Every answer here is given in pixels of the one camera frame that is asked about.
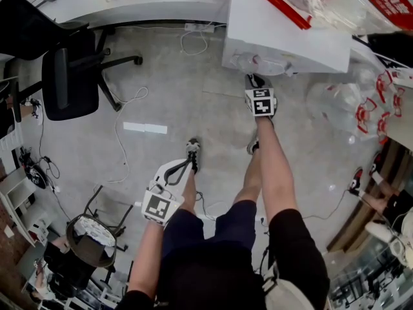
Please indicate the stool with patterned cushion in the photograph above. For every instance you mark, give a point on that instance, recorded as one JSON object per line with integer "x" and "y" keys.
{"x": 92, "y": 234}

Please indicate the black round bag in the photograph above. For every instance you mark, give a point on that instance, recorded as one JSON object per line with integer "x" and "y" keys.
{"x": 37, "y": 178}

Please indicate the large clear water bottle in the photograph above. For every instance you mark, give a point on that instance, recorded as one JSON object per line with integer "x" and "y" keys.
{"x": 338, "y": 8}

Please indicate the person's left forearm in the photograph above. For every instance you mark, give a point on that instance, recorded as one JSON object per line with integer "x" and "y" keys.
{"x": 146, "y": 257}

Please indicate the white window ledge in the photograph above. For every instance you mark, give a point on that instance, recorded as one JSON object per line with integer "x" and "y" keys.
{"x": 145, "y": 5}

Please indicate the person's dark shorts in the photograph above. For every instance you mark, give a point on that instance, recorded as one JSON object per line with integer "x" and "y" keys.
{"x": 190, "y": 234}

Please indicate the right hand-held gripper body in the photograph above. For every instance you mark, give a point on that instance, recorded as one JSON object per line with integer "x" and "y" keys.
{"x": 261, "y": 103}

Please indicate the white power strip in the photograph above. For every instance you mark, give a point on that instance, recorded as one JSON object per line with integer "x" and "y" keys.
{"x": 199, "y": 27}

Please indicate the person's right forearm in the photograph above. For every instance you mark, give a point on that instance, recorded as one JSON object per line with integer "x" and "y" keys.
{"x": 276, "y": 170}

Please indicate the black office chair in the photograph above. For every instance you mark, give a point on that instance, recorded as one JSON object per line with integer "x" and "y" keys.
{"x": 69, "y": 86}

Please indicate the white cabinet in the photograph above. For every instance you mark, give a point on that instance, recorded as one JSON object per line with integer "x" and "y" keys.
{"x": 401, "y": 128}

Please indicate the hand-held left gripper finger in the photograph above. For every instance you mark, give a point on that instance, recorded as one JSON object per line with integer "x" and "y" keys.
{"x": 184, "y": 179}
{"x": 164, "y": 171}

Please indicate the person's left shoe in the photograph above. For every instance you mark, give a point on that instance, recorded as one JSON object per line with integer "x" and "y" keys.
{"x": 193, "y": 155}

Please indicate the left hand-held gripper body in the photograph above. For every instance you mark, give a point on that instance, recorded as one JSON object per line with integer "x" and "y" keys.
{"x": 158, "y": 207}

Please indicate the pile of empty water jugs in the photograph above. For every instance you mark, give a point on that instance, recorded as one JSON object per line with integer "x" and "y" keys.
{"x": 345, "y": 108}

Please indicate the person's black shirt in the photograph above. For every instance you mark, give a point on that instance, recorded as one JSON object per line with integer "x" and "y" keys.
{"x": 297, "y": 247}

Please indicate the white water dispenser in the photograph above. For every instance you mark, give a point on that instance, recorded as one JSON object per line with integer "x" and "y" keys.
{"x": 277, "y": 40}

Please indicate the black power adapter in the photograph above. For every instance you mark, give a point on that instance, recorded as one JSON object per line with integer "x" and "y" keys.
{"x": 47, "y": 159}

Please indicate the clear plastic cup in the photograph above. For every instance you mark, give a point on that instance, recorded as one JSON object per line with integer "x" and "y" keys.
{"x": 246, "y": 64}

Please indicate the black backpack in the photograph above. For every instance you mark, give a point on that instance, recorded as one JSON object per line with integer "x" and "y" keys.
{"x": 387, "y": 45}

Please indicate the person's shoe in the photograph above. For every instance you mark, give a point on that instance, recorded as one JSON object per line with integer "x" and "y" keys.
{"x": 252, "y": 147}
{"x": 193, "y": 155}

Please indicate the person's right shoe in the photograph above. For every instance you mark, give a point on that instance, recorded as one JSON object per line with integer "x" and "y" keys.
{"x": 252, "y": 147}

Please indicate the white shelf unit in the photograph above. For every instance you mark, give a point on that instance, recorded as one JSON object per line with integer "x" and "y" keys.
{"x": 19, "y": 199}

